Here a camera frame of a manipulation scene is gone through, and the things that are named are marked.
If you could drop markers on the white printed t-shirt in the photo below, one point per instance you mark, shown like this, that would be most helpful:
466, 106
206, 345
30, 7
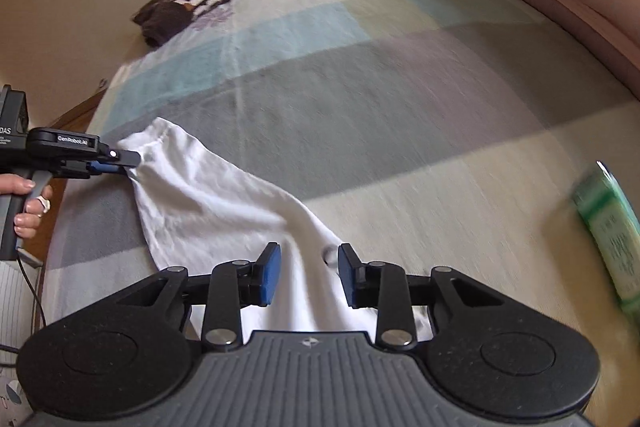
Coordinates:
199, 210

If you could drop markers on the brown folded sweater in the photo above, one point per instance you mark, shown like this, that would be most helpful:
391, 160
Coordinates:
162, 20

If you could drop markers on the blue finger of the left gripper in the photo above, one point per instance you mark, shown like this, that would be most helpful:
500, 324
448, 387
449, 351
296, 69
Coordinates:
96, 167
123, 158

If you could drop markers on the green glass bottle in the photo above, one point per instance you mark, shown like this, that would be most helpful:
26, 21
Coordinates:
608, 216

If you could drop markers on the person left hand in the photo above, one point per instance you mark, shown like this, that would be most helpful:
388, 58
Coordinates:
29, 220

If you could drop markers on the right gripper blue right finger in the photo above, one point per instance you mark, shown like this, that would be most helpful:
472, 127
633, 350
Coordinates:
383, 287

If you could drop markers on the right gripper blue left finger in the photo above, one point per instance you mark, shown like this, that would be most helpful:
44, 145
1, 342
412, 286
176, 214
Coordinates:
233, 286

